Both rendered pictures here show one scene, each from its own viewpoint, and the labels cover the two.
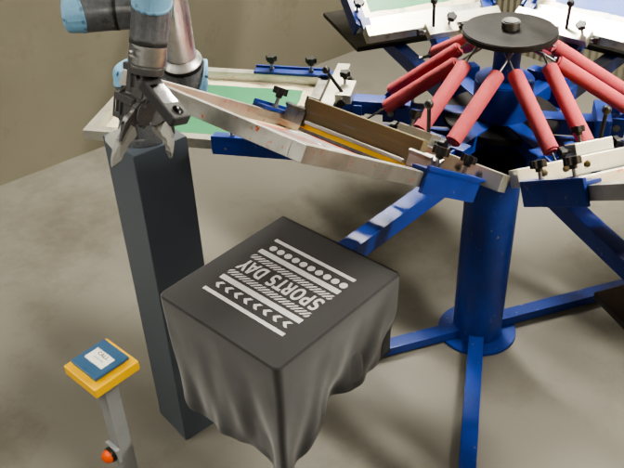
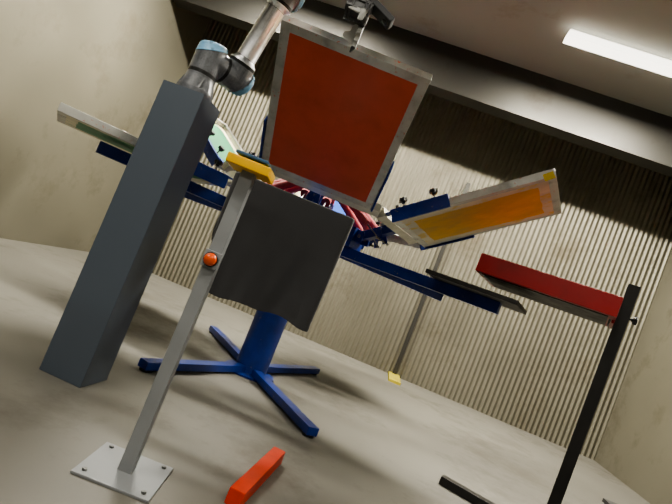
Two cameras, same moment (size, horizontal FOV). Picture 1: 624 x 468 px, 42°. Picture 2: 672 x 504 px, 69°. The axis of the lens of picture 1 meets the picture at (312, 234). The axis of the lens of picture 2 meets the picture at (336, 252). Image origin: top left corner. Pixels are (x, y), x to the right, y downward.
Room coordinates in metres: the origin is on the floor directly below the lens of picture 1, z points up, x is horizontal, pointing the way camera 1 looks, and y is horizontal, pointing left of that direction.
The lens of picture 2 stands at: (0.17, 1.29, 0.73)
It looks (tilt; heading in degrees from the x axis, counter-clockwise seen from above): 3 degrees up; 316
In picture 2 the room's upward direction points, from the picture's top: 22 degrees clockwise
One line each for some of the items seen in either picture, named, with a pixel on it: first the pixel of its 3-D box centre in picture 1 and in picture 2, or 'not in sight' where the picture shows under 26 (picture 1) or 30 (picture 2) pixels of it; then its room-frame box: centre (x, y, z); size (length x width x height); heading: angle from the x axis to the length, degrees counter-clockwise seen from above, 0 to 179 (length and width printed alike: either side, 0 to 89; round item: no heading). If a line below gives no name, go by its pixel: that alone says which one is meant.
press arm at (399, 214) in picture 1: (391, 220); not in sight; (2.07, -0.25, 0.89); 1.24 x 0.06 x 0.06; 137
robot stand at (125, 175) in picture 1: (172, 292); (134, 233); (2.12, 0.48, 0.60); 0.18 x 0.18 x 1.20; 39
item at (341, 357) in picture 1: (340, 372); not in sight; (1.57, -0.06, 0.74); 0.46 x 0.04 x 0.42; 137
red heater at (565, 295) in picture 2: not in sight; (547, 290); (1.16, -1.08, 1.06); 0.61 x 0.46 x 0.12; 17
